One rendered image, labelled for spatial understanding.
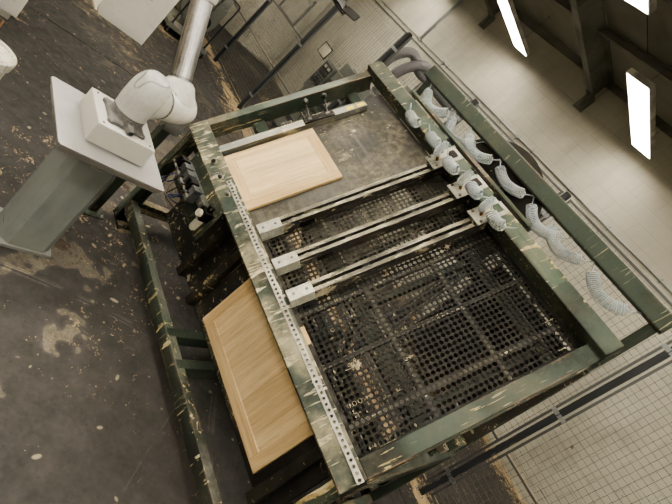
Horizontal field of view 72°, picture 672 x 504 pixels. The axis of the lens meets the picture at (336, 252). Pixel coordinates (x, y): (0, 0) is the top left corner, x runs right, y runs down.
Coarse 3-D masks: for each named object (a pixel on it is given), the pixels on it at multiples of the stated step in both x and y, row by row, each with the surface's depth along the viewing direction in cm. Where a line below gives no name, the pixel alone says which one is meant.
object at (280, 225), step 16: (448, 144) 240; (432, 160) 251; (400, 176) 250; (416, 176) 250; (432, 176) 256; (352, 192) 244; (368, 192) 244; (384, 192) 249; (304, 208) 239; (320, 208) 239; (336, 208) 241; (272, 224) 233; (288, 224) 234; (304, 224) 240
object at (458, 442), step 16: (448, 304) 254; (480, 304) 258; (448, 320) 265; (464, 320) 260; (528, 320) 234; (464, 336) 258; (496, 336) 242; (416, 352) 271; (432, 352) 266; (448, 352) 261; (480, 352) 251; (560, 352) 224; (416, 368) 256; (528, 368) 230; (592, 368) 214; (496, 384) 236; (560, 384) 227; (464, 400) 238; (528, 400) 233; (432, 416) 242; (512, 416) 235; (480, 432) 241
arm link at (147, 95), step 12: (144, 72) 199; (156, 72) 203; (132, 84) 198; (144, 84) 198; (156, 84) 199; (168, 84) 204; (120, 96) 201; (132, 96) 199; (144, 96) 199; (156, 96) 201; (168, 96) 206; (120, 108) 201; (132, 108) 201; (144, 108) 202; (156, 108) 206; (168, 108) 211; (132, 120) 204; (144, 120) 208
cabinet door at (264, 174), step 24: (264, 144) 273; (288, 144) 273; (312, 144) 272; (240, 168) 263; (264, 168) 263; (288, 168) 262; (312, 168) 262; (336, 168) 261; (240, 192) 253; (264, 192) 253; (288, 192) 252
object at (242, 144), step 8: (352, 104) 288; (336, 112) 284; (344, 112) 284; (352, 112) 287; (320, 120) 281; (328, 120) 284; (280, 128) 277; (288, 128) 277; (296, 128) 278; (304, 128) 281; (256, 136) 274; (264, 136) 274; (272, 136) 275; (280, 136) 277; (232, 144) 270; (240, 144) 270; (248, 144) 272; (256, 144) 274; (224, 152) 269; (232, 152) 271
